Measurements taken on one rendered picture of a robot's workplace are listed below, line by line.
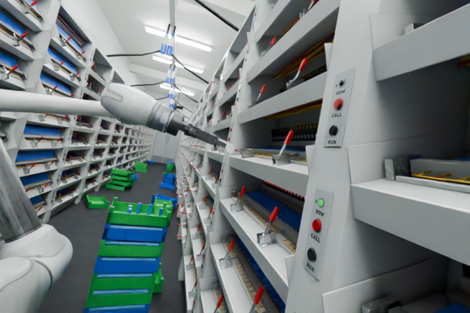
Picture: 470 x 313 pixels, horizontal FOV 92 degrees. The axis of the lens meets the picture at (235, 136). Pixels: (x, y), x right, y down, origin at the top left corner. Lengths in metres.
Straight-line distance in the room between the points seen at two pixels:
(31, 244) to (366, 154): 1.02
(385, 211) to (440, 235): 0.05
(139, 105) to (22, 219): 0.58
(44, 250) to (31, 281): 0.16
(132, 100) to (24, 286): 0.58
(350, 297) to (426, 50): 0.31
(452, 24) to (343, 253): 0.28
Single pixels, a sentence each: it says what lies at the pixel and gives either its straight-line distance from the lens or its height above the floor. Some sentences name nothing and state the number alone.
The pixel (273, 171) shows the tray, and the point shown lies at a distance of 0.55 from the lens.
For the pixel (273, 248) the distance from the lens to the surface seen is 0.57.
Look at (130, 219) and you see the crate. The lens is 1.33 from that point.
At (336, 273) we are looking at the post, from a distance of 0.36.
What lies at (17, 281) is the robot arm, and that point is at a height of 0.48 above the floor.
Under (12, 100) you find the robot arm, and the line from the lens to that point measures 0.89.
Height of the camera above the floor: 0.93
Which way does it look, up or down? 5 degrees up
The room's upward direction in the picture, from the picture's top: 12 degrees clockwise
